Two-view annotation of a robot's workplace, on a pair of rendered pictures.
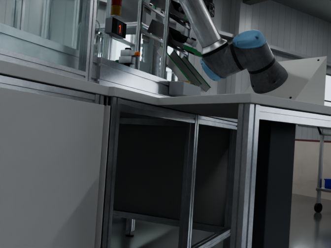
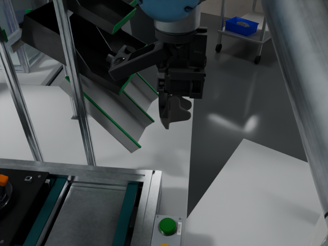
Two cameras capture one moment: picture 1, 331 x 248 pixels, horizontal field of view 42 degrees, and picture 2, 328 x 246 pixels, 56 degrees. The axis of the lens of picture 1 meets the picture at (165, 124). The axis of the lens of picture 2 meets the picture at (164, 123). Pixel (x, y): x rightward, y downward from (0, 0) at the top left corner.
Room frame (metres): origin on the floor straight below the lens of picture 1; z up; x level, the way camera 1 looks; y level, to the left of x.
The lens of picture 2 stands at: (1.59, 0.04, 1.61)
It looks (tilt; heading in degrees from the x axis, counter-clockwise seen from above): 38 degrees down; 341
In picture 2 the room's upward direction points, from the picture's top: straight up
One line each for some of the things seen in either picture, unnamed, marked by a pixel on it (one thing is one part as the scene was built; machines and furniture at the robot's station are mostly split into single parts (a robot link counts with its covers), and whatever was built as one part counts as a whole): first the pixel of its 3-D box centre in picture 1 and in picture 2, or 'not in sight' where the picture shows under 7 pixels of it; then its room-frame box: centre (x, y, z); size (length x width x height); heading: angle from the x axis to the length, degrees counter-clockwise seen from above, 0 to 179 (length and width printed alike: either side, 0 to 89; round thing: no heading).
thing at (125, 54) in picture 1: (125, 56); not in sight; (1.89, 0.20, 1.06); 0.08 x 0.04 x 0.07; 65
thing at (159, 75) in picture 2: (204, 4); (179, 61); (2.06, -0.15, 1.37); 0.09 x 0.08 x 0.12; 65
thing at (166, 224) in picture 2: not in sight; (167, 226); (2.01, -0.11, 0.96); 0.04 x 0.04 x 0.02
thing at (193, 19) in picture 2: not in sight; (176, 14); (2.06, -0.14, 1.45); 0.08 x 0.08 x 0.05
